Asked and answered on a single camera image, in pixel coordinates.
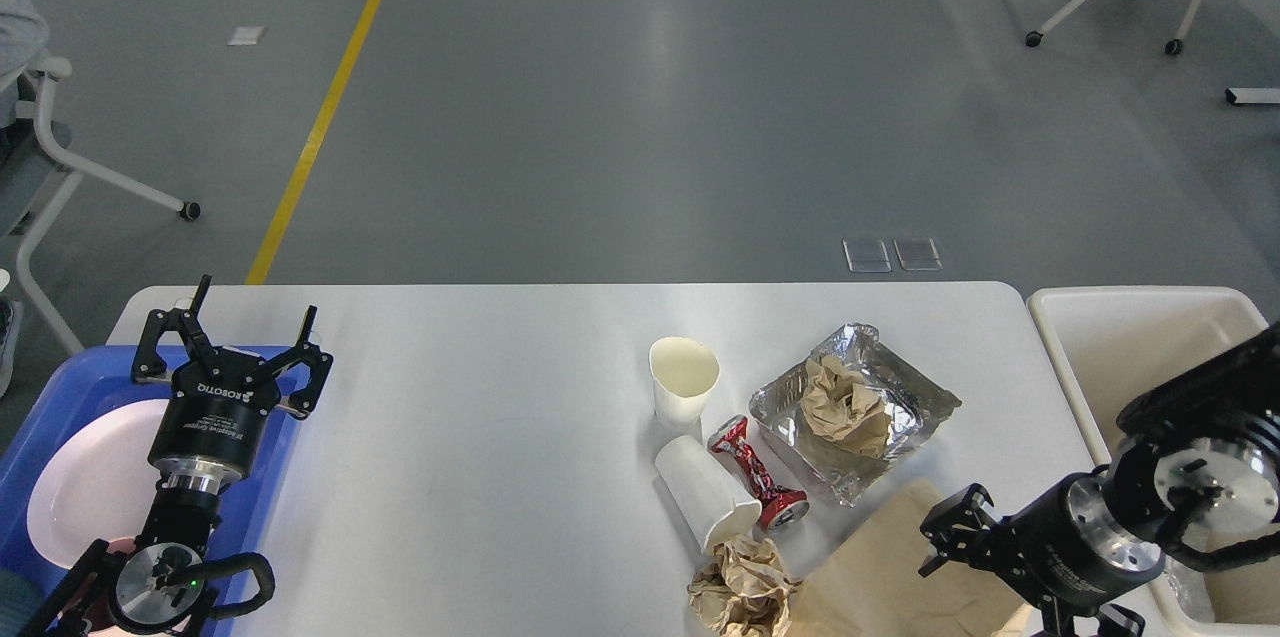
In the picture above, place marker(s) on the crushed red soda can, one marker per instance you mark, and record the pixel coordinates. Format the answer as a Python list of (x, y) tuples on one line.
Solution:
[(781, 506)]

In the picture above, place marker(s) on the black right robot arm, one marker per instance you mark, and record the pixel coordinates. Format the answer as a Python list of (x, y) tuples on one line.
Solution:
[(1196, 482)]

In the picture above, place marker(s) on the brown paper sheet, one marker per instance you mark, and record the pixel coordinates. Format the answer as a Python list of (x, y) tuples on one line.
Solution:
[(870, 586)]

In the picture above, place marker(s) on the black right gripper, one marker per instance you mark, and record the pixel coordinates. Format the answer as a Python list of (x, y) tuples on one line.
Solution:
[(1070, 547)]

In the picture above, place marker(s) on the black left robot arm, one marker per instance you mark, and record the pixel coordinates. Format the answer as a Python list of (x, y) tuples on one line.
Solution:
[(170, 585)]

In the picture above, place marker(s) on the blue plastic tray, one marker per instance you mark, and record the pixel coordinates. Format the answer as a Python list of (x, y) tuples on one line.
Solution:
[(82, 389)]

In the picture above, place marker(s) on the lying white paper cup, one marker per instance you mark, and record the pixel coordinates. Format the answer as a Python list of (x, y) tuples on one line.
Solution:
[(714, 503)]

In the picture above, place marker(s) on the grey green mug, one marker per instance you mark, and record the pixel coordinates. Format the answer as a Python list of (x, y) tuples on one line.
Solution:
[(20, 599)]

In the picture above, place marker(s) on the clear floor plate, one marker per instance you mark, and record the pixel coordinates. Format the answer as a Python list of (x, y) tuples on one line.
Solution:
[(867, 256), (918, 254)]

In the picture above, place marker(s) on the upright white paper cup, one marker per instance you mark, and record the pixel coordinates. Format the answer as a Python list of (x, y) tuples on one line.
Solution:
[(684, 371)]

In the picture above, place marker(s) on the clear floor plate right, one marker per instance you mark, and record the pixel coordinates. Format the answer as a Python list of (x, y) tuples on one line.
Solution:
[(918, 254)]

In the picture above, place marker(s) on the clear floor plate left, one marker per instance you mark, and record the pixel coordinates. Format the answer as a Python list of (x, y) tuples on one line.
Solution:
[(867, 256)]

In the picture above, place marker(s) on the pink plate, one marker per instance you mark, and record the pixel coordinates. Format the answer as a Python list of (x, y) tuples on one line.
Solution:
[(98, 486)]

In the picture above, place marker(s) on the white bar base right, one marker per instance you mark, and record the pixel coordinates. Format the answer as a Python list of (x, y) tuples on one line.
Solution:
[(1252, 96)]

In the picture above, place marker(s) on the beige plastic bin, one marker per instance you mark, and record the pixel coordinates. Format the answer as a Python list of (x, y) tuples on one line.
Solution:
[(1111, 344)]

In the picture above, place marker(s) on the crumpled brown paper ball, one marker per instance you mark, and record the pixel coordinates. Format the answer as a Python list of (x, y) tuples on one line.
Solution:
[(745, 589)]

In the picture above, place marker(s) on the clear plastic bag in bin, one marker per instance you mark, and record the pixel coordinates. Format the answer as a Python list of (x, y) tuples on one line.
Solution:
[(1189, 592)]

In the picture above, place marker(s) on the pink ribbed mug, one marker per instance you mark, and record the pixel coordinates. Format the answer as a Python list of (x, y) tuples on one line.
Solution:
[(97, 619)]

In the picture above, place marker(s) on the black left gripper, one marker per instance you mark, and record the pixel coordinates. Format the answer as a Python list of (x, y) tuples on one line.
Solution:
[(221, 424)]

